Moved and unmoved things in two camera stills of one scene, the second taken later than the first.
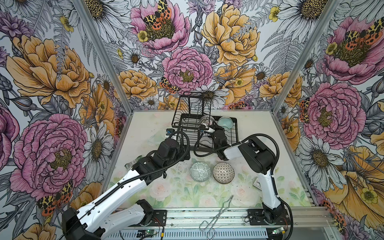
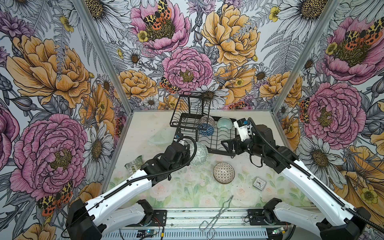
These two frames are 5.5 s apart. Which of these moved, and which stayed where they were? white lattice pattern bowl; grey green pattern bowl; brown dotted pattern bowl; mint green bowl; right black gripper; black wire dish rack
Moved: grey green pattern bowl; right black gripper
Stayed: mint green bowl; brown dotted pattern bowl; white lattice pattern bowl; black wire dish rack
